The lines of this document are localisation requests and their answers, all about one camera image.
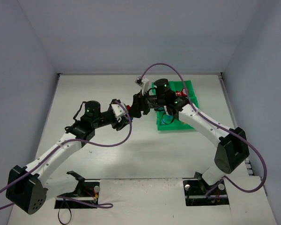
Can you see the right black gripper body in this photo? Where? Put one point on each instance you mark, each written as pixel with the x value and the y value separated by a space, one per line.
pixel 142 104

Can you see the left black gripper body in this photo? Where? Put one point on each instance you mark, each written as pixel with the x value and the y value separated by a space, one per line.
pixel 120 122

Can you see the red white printed lego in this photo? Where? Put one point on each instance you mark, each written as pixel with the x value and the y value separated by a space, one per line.
pixel 181 92

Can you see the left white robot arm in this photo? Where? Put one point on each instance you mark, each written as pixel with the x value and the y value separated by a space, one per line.
pixel 30 186

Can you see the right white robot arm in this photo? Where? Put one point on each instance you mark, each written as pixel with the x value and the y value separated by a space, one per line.
pixel 231 147

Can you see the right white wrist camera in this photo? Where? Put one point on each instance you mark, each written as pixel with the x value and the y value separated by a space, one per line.
pixel 143 83

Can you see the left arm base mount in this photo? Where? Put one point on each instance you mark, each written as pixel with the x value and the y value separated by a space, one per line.
pixel 89 194

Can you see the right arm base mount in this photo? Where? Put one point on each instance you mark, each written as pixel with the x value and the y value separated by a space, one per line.
pixel 199 193

